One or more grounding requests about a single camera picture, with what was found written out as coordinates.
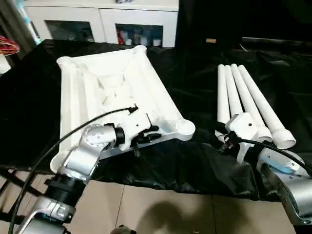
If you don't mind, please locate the white plastic table top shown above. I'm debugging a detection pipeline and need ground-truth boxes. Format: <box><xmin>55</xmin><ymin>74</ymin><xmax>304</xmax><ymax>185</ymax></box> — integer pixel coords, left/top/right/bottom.
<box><xmin>50</xmin><ymin>45</ymin><xmax>196</xmax><ymax>174</ymax></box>

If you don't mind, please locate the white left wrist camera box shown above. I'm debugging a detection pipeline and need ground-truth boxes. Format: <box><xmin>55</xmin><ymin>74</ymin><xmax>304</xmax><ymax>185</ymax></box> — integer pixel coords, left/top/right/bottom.
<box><xmin>117</xmin><ymin>111</ymin><xmax>153</xmax><ymax>149</ymax></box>

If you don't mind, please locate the pale blue tube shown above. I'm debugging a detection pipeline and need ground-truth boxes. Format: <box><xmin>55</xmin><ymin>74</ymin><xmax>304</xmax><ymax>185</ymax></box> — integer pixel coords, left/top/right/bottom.
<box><xmin>14</xmin><ymin>0</ymin><xmax>40</xmax><ymax>45</ymax></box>

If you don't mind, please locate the white cabinet with glass doors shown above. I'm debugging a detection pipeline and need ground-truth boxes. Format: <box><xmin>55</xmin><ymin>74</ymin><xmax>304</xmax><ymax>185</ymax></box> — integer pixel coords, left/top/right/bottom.
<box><xmin>23</xmin><ymin>0</ymin><xmax>179</xmax><ymax>48</ymax></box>

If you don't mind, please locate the red wire coil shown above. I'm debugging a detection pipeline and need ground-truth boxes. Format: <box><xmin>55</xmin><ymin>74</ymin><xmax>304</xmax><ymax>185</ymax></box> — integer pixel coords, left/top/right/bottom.
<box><xmin>0</xmin><ymin>36</ymin><xmax>20</xmax><ymax>57</ymax></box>

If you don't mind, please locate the black work mat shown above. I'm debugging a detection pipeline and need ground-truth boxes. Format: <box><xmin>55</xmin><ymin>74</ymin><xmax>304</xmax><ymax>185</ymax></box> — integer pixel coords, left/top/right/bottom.
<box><xmin>0</xmin><ymin>39</ymin><xmax>312</xmax><ymax>200</ymax></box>

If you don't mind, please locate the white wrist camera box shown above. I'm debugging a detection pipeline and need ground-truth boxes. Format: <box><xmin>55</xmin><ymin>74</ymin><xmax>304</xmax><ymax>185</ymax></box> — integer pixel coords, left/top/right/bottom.
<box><xmin>226</xmin><ymin>113</ymin><xmax>259</xmax><ymax>161</ymax></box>
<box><xmin>117</xmin><ymin>111</ymin><xmax>153</xmax><ymax>149</ymax></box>

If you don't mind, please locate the black tripod stand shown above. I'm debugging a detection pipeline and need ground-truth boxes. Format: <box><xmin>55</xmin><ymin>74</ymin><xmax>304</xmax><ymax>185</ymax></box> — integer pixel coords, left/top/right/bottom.
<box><xmin>0</xmin><ymin>165</ymin><xmax>49</xmax><ymax>196</ymax></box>

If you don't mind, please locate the white plastic table leg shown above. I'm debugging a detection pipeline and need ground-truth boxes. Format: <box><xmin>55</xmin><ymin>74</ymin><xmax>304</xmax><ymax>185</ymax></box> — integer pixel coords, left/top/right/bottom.
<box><xmin>224</xmin><ymin>65</ymin><xmax>245</xmax><ymax>118</ymax></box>
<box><xmin>217</xmin><ymin>64</ymin><xmax>233</xmax><ymax>141</ymax></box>
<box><xmin>238</xmin><ymin>65</ymin><xmax>296</xmax><ymax>149</ymax></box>
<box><xmin>230</xmin><ymin>63</ymin><xmax>273</xmax><ymax>143</ymax></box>

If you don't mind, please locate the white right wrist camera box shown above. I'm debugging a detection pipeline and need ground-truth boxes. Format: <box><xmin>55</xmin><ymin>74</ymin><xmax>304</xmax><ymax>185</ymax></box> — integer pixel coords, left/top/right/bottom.
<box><xmin>226</xmin><ymin>113</ymin><xmax>259</xmax><ymax>161</ymax></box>

